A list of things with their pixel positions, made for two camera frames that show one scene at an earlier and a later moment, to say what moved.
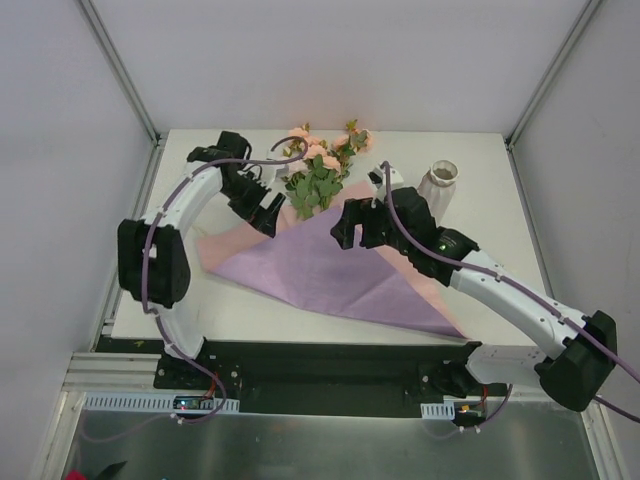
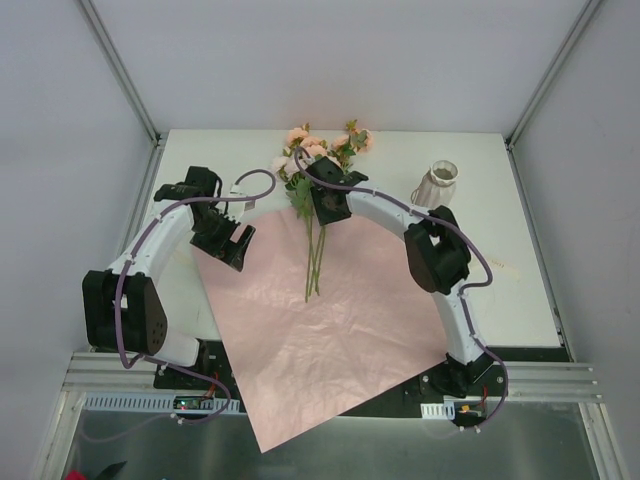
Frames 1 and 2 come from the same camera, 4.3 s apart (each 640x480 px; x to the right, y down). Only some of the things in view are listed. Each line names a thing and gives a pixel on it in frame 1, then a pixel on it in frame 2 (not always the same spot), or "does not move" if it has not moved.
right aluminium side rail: [531, 222] does not move
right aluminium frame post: [551, 72] does not move
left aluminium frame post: [118, 69] does not move
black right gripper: [366, 223] -> [330, 201]
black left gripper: [257, 206] -> [220, 241]
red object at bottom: [75, 475] does not move
